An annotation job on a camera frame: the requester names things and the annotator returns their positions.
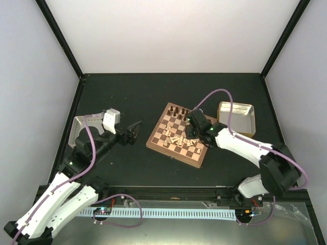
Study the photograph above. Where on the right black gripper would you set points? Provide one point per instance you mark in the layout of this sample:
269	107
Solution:
189	133

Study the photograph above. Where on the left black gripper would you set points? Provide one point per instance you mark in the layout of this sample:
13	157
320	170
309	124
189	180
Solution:
124	140

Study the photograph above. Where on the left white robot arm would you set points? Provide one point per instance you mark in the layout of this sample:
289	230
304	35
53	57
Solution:
91	138

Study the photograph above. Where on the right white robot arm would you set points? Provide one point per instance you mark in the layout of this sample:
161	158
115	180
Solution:
278	172

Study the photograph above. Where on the wooden chess board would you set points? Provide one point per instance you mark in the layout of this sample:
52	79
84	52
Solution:
155	142

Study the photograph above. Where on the pile of light chess pieces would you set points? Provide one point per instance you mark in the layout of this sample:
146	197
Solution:
179	144

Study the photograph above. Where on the row of dark chess pieces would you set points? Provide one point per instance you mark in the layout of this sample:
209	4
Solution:
175	115

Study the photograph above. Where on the pink plastic tray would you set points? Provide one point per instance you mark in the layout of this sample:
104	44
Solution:
93	121

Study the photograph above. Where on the silver metal tin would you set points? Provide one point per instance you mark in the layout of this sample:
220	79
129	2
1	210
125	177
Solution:
242	119

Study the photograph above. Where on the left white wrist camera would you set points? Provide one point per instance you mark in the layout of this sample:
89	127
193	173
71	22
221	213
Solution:
111	118

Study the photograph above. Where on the light blue slotted cable duct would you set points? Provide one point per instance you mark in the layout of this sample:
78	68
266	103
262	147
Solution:
168	213

